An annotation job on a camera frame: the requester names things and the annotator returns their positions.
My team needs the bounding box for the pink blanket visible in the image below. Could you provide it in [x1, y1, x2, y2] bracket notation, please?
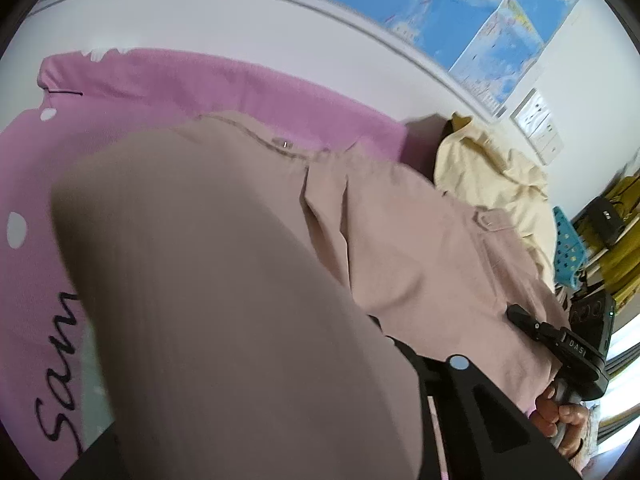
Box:
[0, 49, 408, 480]

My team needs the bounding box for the bright window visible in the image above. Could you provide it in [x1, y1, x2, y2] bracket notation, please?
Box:
[597, 305, 640, 461]

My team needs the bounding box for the large colourful wall map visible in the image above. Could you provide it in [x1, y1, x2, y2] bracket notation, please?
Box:
[30, 0, 591, 71]

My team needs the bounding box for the white wall socket panel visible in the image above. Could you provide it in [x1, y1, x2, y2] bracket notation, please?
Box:
[511, 87, 565, 166]

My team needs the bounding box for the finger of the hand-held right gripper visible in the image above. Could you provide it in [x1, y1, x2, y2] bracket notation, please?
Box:
[506, 303, 572, 362]

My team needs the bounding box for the pale yellow garment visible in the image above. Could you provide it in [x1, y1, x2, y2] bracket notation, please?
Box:
[434, 112, 557, 286]

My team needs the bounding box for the mustard yellow cloth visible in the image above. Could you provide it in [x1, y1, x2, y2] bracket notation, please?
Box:
[572, 160, 640, 311]

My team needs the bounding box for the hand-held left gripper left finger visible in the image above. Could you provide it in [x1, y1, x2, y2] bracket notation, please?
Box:
[64, 431, 122, 480]

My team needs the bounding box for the small wall map poster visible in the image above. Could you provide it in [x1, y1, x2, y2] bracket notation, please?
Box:
[448, 0, 546, 118]

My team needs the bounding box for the black box device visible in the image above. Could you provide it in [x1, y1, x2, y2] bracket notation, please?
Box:
[585, 196, 623, 248]

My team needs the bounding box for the dusty pink shirt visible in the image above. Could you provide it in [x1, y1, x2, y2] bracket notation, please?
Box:
[50, 110, 573, 480]

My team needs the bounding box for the blue polka dot fabric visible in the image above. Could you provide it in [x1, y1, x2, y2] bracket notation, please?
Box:
[551, 206, 588, 288]

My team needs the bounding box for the person's right hand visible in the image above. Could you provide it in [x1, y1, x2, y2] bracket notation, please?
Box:
[529, 384, 594, 462]

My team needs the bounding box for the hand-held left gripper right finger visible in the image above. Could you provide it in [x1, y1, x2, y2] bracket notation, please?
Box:
[385, 337, 584, 480]

